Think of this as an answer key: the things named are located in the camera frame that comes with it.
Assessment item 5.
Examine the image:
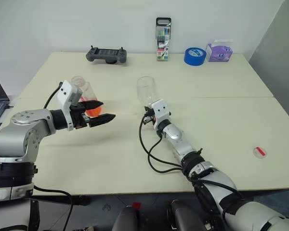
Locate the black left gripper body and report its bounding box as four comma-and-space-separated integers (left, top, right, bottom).
69, 103, 92, 129

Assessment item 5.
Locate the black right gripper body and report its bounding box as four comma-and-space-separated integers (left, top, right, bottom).
143, 108, 156, 126

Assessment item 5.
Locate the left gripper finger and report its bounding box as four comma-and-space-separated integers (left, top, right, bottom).
89, 114, 117, 128
78, 100, 105, 112

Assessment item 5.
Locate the clear cup with orange object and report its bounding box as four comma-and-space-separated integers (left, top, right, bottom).
71, 75, 104, 118

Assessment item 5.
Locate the clear plastic cup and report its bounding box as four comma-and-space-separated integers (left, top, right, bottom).
136, 76, 158, 108

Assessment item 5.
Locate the grey handheld remote controller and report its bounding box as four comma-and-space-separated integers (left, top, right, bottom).
86, 45, 128, 65

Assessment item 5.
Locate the marker pen set box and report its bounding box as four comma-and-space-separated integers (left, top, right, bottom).
155, 16, 172, 62

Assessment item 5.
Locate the blue tape roll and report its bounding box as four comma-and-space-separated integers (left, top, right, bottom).
184, 47, 207, 66

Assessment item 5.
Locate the purple tissue box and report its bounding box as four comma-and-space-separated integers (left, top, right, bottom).
205, 38, 234, 63

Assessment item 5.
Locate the dark rounded housing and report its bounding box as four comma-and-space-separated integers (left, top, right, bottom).
111, 205, 140, 231
167, 199, 208, 231

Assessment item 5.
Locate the clear round lid red label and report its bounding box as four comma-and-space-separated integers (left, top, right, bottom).
252, 146, 268, 160

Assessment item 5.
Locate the grey partition panel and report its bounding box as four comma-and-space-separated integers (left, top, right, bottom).
249, 0, 289, 97

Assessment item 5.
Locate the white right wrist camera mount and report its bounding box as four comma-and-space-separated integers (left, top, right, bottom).
149, 99, 172, 130

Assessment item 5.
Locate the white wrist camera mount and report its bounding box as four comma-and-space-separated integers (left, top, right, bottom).
56, 80, 84, 132
149, 99, 172, 130

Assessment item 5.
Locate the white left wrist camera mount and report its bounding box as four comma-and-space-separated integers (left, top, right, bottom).
56, 80, 84, 132

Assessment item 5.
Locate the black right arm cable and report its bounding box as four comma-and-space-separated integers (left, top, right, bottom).
138, 113, 208, 174

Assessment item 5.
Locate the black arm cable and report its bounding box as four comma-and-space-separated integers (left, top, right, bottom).
43, 81, 65, 109
138, 113, 208, 174

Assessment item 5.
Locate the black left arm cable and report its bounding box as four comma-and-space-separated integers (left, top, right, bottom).
43, 81, 65, 109

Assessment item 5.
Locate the thick black cable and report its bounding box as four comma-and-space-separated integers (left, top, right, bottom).
30, 184, 91, 206

